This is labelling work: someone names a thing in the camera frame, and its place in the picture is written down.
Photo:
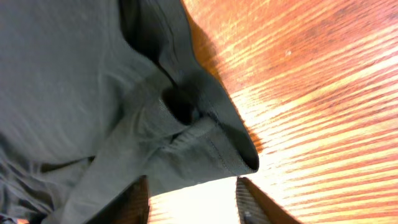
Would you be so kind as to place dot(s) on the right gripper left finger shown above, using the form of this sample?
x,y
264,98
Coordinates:
x,y
131,207

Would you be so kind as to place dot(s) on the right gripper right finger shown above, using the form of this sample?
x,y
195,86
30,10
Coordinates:
x,y
256,207

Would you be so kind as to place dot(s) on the black t-shirt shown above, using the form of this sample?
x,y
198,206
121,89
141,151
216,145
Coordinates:
x,y
96,94

